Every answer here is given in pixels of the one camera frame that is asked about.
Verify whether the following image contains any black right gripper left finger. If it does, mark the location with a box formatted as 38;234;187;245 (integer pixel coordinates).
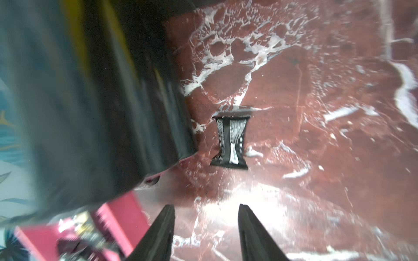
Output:
126;204;175;261

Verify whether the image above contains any black drawer cabinet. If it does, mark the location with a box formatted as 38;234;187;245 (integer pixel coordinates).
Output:
1;1;197;227

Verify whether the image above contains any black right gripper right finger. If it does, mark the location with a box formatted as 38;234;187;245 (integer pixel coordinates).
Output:
238;204;289;261

